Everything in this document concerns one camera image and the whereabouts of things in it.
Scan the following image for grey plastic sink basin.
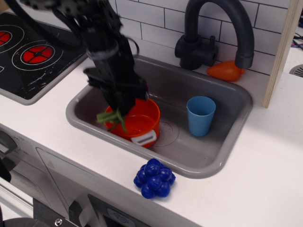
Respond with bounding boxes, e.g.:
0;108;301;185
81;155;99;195
66;56;253;179

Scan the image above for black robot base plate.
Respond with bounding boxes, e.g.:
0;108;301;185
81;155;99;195
0;198;79;227

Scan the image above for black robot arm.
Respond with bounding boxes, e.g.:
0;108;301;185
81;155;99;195
6;0;149;116

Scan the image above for orange toy pot grey handles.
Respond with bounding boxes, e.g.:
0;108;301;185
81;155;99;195
104;98;160;148

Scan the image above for orange toy carrot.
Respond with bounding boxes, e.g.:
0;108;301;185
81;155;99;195
206;61;245;82

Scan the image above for blue toy grape bunch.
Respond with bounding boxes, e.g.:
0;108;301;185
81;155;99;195
134;158;176;199

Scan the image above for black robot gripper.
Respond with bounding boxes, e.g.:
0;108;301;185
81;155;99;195
84;37;149;116

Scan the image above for dark dishwasher control panel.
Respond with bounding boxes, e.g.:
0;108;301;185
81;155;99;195
68;194;152;227

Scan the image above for light wooden side panel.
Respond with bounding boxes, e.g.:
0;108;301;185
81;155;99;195
262;0;303;108

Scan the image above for grey floor drain grate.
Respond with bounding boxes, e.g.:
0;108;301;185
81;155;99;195
289;64;303;78

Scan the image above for dark grey toy faucet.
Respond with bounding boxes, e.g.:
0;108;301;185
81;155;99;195
175;0;255;70

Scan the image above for black toy stove top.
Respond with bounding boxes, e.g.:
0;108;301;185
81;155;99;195
0;12;88;105

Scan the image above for grey oven knob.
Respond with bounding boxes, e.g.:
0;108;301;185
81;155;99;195
0;131;18;155

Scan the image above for blue plastic cup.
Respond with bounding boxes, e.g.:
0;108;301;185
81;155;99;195
187;96;216;137

